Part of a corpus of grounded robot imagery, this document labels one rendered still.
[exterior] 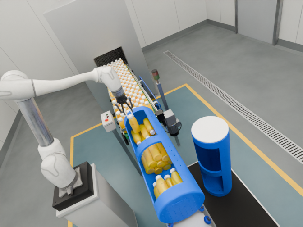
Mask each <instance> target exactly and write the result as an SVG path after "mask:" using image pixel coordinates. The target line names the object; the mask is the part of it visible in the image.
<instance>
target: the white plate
mask: <svg viewBox="0 0 303 227"><path fill-rule="evenodd" d="M228 130H229V128H228V124H227V123H226V121H224V120H223V119H221V118H219V117H215V116H207V117H203V118H200V119H198V120H197V121H196V122H195V123H194V124H193V126H192V135H193V136H194V138H195V139H197V140H198V141H200V142H204V143H214V142H218V141H220V140H222V139H223V138H225V137H226V135H227V133H228Z"/></svg>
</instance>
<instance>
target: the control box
mask: <svg viewBox="0 0 303 227"><path fill-rule="evenodd" d="M106 114H108V116H109V117H107V116H106ZM101 119H102V124H103V127H104V128H105V130H106V131H107V132H110V131H112V130H114V129H116V125H115V121H114V118H113V116H112V114H111V112H110V111H107V112H105V113H103V114H101ZM105 119H108V121H105Z"/></svg>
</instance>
